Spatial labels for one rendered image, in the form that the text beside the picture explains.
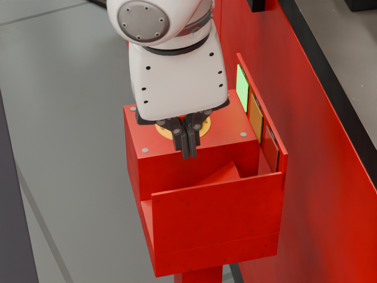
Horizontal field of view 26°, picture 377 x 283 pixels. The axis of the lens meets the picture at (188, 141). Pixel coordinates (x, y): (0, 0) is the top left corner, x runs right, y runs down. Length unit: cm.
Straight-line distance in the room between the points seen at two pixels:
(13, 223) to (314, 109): 42
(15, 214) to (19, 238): 5
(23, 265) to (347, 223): 44
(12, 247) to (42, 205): 94
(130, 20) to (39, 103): 165
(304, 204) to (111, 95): 123
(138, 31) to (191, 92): 18
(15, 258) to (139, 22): 52
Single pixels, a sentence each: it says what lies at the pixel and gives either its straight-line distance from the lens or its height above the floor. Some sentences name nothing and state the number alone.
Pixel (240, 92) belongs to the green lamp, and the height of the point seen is 80.
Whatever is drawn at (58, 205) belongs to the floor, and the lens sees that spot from 205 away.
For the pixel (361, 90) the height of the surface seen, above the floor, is 87.
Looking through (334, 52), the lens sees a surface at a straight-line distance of 104.
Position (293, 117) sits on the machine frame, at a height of 71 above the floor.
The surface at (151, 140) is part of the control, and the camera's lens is 104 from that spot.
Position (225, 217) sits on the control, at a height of 75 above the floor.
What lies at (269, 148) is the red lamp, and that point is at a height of 81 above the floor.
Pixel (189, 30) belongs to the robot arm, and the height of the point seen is 102.
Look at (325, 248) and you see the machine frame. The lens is 114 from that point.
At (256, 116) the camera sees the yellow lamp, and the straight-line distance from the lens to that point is 102.
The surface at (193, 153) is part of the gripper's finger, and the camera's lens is 94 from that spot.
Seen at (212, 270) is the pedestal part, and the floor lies 56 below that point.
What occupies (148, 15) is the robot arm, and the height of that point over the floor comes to 109.
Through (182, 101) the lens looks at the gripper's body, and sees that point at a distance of 88.
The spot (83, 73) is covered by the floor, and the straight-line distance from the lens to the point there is 243.
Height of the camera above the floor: 148
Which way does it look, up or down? 43 degrees down
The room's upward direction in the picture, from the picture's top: straight up
